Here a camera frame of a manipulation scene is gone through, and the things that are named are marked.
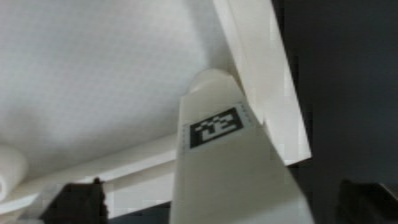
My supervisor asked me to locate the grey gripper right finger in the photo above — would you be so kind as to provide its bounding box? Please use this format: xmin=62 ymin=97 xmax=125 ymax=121
xmin=336 ymin=179 xmax=398 ymax=224

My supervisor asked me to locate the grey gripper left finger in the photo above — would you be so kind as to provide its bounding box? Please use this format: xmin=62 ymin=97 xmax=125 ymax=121
xmin=16 ymin=177 xmax=110 ymax=224

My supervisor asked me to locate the white desk top tray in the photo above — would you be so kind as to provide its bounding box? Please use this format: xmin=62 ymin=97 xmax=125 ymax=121
xmin=0 ymin=0 xmax=313 ymax=214

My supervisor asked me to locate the white L-shaped obstacle fence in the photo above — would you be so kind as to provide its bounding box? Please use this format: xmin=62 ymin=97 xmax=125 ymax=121
xmin=105 ymin=172 xmax=174 ymax=218

